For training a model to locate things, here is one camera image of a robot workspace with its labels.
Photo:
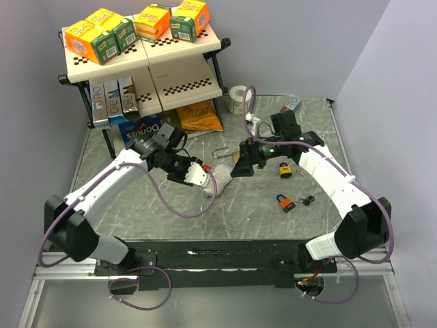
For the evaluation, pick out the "orange sponge box open window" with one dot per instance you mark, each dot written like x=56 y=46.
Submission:
x=151 y=22

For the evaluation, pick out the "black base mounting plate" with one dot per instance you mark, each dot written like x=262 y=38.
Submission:
x=219 y=263

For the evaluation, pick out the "yellow green sponge box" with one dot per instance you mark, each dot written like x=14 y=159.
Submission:
x=123 y=28

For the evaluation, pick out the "white two-tier shelf rack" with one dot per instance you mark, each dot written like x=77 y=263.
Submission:
x=167 y=73

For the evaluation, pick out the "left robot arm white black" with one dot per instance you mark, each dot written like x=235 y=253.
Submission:
x=68 y=220

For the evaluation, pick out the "dark RO box right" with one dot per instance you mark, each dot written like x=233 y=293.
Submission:
x=128 y=98

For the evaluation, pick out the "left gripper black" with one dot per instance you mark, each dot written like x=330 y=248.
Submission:
x=181 y=177

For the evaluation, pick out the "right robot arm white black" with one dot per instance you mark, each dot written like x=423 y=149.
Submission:
x=365 y=220

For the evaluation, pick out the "large brass padlock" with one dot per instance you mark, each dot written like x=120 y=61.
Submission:
x=225 y=152

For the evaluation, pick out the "orange black padlock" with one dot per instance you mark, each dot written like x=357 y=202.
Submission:
x=285 y=203

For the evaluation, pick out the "blue Doritos chip bag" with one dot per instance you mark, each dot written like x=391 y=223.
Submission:
x=141 y=126

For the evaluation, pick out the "toilet paper roll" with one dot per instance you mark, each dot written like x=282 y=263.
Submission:
x=236 y=96

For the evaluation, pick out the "silver RO box left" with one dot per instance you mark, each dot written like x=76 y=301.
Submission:
x=100 y=117

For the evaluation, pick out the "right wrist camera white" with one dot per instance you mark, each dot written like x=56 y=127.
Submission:
x=253 y=122

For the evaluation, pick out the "yellow padlock silver keys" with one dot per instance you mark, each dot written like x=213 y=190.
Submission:
x=300 y=172

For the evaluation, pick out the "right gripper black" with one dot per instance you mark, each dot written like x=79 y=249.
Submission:
x=252 y=149

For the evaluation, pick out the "orange green sponge box right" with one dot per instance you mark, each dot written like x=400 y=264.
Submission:
x=189 y=19

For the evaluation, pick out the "silver glitter sponge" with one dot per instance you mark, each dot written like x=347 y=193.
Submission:
x=222 y=175

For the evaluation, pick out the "teal RO box on table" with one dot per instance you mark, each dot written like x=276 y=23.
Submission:
x=293 y=104

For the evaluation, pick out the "orange sponge box front left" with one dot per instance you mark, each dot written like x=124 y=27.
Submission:
x=91 y=41

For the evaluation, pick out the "blue RO box middle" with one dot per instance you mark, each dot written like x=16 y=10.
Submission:
x=113 y=100

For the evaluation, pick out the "yellow honey dijon chip bag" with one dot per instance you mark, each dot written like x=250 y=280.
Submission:
x=199 y=116

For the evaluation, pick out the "brown chip bag middle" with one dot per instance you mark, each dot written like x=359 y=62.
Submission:
x=170 y=117

